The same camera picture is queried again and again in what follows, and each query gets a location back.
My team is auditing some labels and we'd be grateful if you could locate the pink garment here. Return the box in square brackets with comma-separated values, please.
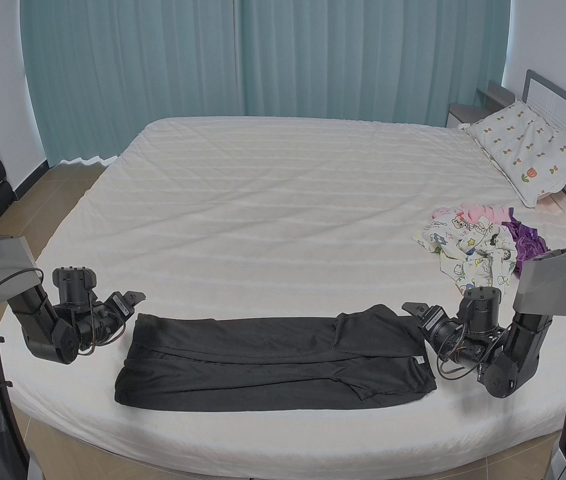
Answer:
[433, 203, 514, 224]

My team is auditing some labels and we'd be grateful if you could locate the purple garment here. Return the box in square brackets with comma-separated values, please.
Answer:
[505, 215, 549, 276]

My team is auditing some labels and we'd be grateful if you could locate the bed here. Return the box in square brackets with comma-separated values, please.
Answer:
[0, 69, 566, 471]

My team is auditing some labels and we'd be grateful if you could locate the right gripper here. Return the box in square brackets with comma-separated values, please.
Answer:
[401, 300, 464, 353]

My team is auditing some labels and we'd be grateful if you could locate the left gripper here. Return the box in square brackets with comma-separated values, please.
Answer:
[94, 291, 147, 341]

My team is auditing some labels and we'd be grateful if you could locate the black T-shirt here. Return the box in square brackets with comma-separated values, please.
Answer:
[114, 304, 438, 413]

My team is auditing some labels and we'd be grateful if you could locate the blue-green curtain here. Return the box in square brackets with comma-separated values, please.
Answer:
[22, 0, 246, 166]
[240, 0, 511, 126]

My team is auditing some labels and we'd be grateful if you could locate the white printed pillow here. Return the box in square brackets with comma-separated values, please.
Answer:
[463, 100, 566, 208]

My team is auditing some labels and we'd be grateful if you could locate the white printed garment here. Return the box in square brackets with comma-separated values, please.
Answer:
[413, 212, 519, 297]

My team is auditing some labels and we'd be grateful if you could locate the black cable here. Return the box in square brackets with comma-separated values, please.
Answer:
[436, 338, 481, 382]
[0, 268, 44, 321]
[79, 313, 129, 356]

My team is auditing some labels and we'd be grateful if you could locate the grey bedside table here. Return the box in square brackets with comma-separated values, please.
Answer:
[448, 80, 516, 128]

